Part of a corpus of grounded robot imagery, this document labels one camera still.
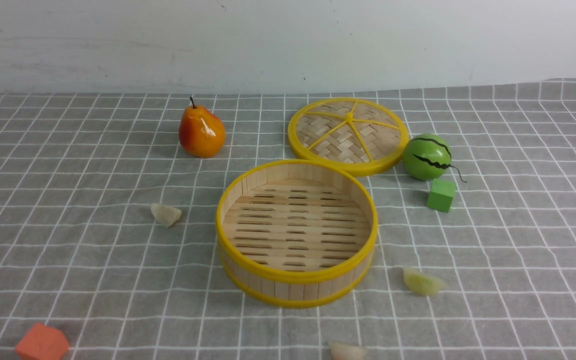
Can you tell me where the orange wooden block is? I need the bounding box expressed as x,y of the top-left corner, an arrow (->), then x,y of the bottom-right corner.
14,322 -> 70,360

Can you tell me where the yellow woven steamer lid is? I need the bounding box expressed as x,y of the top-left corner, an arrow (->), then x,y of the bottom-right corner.
286,97 -> 410,177

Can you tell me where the yellow bamboo steamer tray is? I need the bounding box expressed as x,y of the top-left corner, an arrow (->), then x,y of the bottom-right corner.
215,159 -> 378,308

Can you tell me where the green wooden cube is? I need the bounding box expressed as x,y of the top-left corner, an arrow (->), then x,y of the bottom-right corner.
426,178 -> 457,214

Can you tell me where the pale green dumpling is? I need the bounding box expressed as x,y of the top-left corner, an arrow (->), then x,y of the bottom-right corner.
402,267 -> 446,297

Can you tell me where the pinkish white dumpling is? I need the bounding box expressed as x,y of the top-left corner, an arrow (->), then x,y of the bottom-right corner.
328,341 -> 369,360

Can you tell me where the grey checkered tablecloth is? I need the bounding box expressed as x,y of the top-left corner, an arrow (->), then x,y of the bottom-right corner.
0,79 -> 576,360

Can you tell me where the green toy watermelon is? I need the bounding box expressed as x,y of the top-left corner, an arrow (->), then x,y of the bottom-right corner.
401,133 -> 466,183

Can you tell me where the orange toy pear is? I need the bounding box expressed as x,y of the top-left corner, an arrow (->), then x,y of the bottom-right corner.
178,96 -> 226,158

